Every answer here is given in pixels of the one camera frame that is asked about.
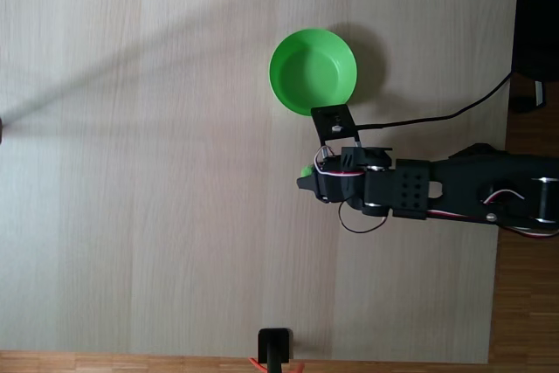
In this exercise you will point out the black box with white strip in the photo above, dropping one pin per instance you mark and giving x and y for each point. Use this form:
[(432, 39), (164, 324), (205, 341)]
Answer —
[(540, 93)]

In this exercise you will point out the dark object at table edge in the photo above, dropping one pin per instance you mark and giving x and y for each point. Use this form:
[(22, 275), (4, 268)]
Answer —
[(1, 130)]

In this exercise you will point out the green pompom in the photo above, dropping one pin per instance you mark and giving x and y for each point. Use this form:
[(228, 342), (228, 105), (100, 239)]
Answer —
[(306, 169)]

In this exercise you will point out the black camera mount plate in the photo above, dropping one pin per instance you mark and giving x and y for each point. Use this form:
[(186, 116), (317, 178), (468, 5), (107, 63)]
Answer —
[(332, 117)]

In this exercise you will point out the green plastic bowl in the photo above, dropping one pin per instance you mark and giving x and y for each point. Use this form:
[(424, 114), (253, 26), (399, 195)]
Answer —
[(312, 71)]

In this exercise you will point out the black table clamp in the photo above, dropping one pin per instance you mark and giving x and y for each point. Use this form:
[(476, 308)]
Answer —
[(273, 342)]

